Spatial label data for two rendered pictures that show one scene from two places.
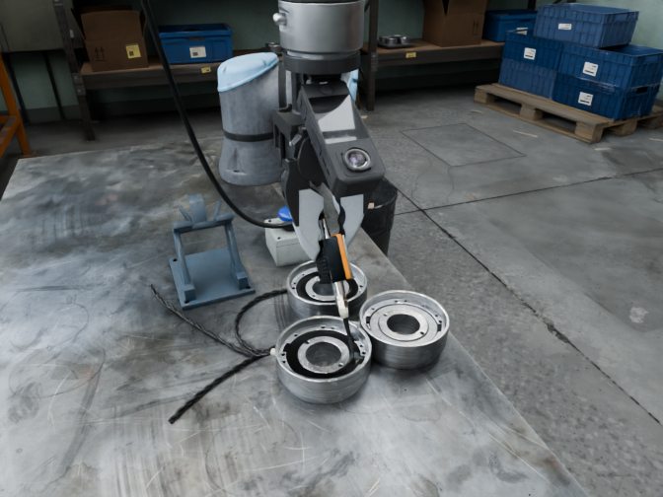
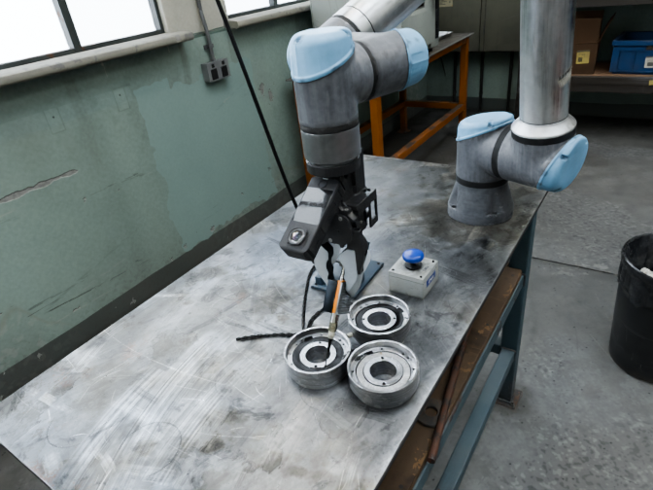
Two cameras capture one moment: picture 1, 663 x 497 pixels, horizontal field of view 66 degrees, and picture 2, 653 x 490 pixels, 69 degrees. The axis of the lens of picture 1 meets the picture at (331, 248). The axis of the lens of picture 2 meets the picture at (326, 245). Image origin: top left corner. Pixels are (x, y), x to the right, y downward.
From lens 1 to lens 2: 0.52 m
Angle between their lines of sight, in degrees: 48
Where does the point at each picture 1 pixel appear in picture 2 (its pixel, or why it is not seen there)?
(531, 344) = not seen: outside the picture
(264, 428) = (260, 371)
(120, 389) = (242, 311)
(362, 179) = (291, 250)
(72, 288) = not seen: hidden behind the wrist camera
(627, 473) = not seen: outside the picture
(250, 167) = (461, 206)
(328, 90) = (323, 185)
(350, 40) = (326, 157)
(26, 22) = (502, 26)
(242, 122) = (463, 169)
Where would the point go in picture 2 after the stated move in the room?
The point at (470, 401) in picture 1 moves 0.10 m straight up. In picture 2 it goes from (363, 447) to (358, 395)
